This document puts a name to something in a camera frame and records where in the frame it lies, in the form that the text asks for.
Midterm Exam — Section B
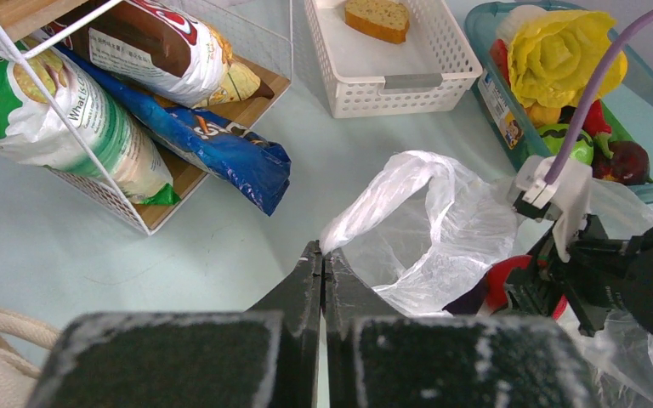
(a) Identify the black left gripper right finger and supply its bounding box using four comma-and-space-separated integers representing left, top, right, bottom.
324, 252, 600, 407

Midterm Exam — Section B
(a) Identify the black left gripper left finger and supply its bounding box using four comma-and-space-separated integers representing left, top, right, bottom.
27, 241, 323, 407

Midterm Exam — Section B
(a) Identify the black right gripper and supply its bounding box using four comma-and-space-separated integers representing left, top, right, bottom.
506, 215, 653, 337

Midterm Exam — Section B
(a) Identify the translucent plastic grocery bag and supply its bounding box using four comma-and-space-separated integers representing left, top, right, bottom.
321, 150, 653, 407

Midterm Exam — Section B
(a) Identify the yellow toy cabbage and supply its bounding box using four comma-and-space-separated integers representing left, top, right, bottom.
496, 4, 616, 108

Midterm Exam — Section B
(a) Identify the dark purple toy eggplant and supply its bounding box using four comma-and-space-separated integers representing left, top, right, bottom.
443, 279, 489, 315

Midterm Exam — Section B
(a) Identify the dark red toy apple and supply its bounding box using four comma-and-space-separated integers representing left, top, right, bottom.
592, 140, 650, 185

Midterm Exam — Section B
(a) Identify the red toy chili pepper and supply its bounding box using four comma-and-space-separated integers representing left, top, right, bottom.
582, 99, 613, 159

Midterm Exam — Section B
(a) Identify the teal plastic tub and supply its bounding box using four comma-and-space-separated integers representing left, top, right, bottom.
464, 2, 653, 204

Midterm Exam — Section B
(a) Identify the green toy ball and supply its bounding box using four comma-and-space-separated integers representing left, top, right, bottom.
537, 123, 595, 166

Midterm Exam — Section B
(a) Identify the blue snack bag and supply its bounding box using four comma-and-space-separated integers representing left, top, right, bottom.
56, 45, 291, 216

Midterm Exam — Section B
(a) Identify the yellow toy lemon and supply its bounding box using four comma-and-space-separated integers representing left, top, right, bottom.
525, 102, 561, 128

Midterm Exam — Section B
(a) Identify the watermelon slice toy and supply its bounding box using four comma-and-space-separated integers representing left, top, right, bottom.
490, 39, 511, 85

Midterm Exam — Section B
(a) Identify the white plastic basket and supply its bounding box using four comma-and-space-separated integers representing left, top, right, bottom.
304, 1, 483, 119

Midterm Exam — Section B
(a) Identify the white red chips bag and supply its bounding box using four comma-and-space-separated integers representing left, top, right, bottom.
61, 1, 275, 108

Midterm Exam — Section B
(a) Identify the slice of toasted bread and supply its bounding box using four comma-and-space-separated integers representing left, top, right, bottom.
344, 0, 410, 44

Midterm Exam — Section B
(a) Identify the green white chips bag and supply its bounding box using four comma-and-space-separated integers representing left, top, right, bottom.
0, 48, 180, 206

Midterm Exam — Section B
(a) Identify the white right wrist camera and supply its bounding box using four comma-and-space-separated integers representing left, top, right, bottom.
507, 156, 592, 263

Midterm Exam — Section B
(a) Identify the white wire wooden shelf rack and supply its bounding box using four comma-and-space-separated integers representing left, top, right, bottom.
0, 1, 291, 234

